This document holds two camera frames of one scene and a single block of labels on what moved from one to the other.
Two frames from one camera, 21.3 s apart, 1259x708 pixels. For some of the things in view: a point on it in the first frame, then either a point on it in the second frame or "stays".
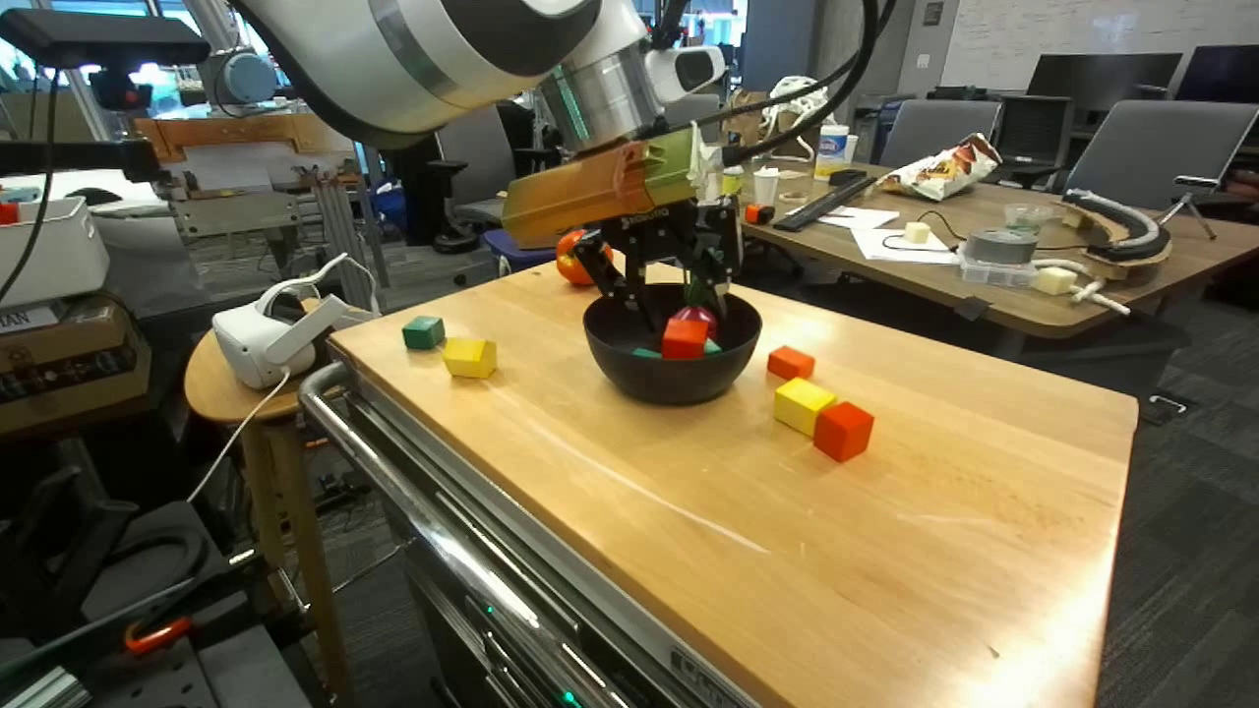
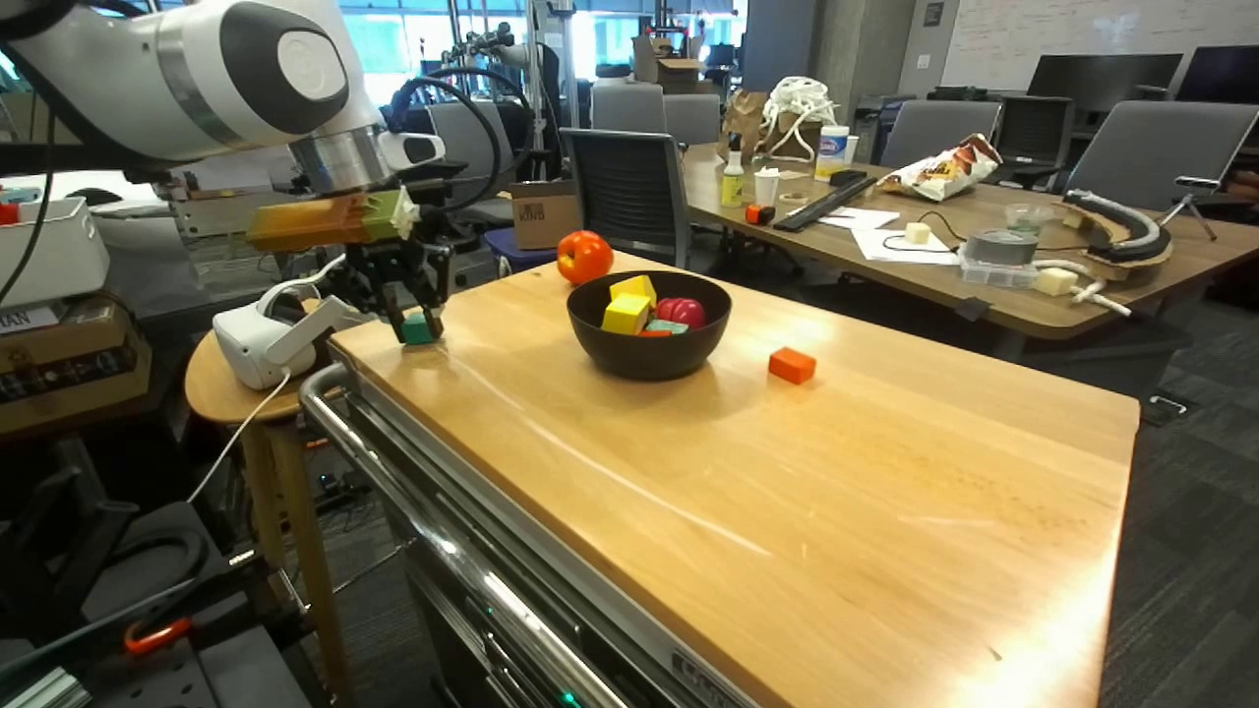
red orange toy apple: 569,262 stays
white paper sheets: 889,239 stays
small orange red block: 790,363 stays
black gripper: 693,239 -> 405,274
